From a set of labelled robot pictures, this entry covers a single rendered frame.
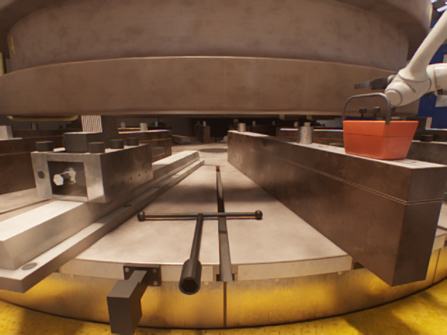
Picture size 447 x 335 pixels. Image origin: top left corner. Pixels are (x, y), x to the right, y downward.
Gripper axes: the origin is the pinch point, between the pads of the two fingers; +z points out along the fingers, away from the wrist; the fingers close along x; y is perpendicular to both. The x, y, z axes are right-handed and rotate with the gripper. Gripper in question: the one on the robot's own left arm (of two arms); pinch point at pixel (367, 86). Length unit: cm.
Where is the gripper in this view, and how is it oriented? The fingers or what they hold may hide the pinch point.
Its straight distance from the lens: 152.7
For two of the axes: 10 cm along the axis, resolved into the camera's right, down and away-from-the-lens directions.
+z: -3.5, -1.9, 9.2
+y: 0.0, -9.8, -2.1
